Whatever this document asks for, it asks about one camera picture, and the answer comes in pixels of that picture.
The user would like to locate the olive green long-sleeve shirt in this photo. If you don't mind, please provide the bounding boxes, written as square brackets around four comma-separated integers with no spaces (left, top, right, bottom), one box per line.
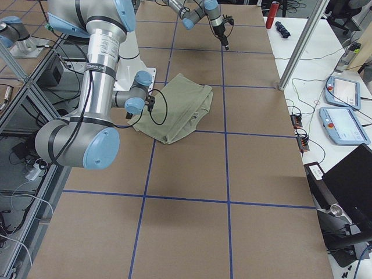
[128,73,213,145]

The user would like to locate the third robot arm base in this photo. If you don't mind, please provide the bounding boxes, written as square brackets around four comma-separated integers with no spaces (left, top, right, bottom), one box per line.
[1,16,49,59]

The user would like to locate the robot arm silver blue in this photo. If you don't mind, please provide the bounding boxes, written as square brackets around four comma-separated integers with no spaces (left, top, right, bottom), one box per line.
[162,0,234,51]
[35,1,152,169]

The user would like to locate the folded dark blue umbrella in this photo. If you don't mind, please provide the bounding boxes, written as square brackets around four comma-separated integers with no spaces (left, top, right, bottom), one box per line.
[275,21,291,39]

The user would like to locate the red cylinder tube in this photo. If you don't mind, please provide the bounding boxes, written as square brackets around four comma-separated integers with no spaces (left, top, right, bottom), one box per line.
[266,1,280,29]

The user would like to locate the black power adapter box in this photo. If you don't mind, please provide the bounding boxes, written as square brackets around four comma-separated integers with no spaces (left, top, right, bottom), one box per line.
[37,60,63,87]

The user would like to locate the orange black connector module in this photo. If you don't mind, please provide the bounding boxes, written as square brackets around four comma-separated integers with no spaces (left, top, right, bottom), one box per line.
[290,113,303,128]

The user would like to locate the far blue teach pendant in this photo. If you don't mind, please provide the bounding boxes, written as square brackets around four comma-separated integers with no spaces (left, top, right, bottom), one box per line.
[324,76,361,110]

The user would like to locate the blue teach pendant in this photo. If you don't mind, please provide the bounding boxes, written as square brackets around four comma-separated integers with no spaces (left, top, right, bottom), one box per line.
[319,107,371,146]
[324,76,361,110]

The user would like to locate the near blue teach pendant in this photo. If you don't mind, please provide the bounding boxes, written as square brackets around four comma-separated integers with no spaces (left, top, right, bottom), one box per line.
[319,107,371,146]

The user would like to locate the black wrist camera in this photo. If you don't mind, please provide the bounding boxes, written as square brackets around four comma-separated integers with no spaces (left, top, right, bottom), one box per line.
[145,95,155,113]
[223,15,234,26]

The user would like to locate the white camera pedestal column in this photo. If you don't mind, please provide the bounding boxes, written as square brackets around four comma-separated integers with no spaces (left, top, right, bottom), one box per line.
[114,31,156,91]

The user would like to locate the aluminium frame post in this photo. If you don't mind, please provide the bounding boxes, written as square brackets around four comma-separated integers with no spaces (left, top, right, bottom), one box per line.
[278,0,329,91]

